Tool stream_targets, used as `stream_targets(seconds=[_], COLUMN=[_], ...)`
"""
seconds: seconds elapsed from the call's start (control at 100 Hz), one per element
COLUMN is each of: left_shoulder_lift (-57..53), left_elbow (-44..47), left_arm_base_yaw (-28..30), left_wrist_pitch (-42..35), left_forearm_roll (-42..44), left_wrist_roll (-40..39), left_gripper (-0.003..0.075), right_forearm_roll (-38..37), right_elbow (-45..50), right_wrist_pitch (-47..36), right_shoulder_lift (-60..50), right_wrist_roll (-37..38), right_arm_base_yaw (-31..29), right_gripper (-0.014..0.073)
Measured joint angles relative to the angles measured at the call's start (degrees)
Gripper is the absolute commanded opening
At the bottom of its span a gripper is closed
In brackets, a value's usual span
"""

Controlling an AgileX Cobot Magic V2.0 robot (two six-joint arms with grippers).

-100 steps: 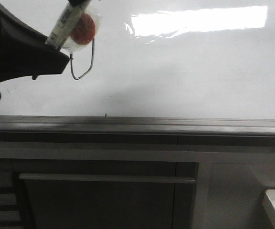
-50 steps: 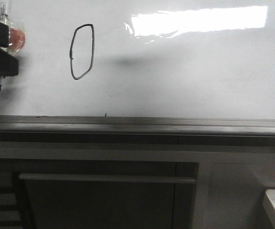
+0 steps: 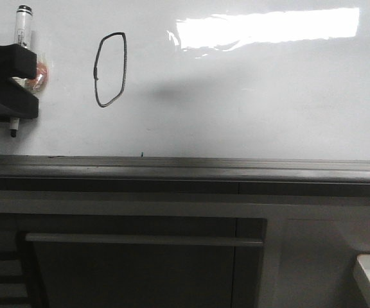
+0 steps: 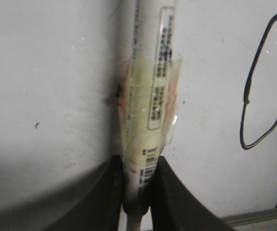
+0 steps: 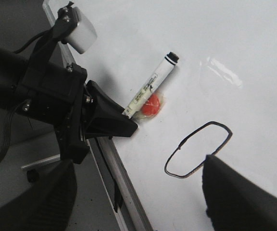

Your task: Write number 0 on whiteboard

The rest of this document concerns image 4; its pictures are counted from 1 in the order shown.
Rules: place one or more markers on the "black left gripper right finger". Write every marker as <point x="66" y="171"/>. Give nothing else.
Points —
<point x="174" y="208"/>

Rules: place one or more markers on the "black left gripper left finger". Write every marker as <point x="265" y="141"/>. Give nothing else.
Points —
<point x="100" y="209"/>

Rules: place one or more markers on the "white whiteboard marker pen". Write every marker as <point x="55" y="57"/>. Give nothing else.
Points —
<point x="143" y="107"/>

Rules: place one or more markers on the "large white whiteboard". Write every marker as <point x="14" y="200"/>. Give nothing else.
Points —
<point x="60" y="63"/>

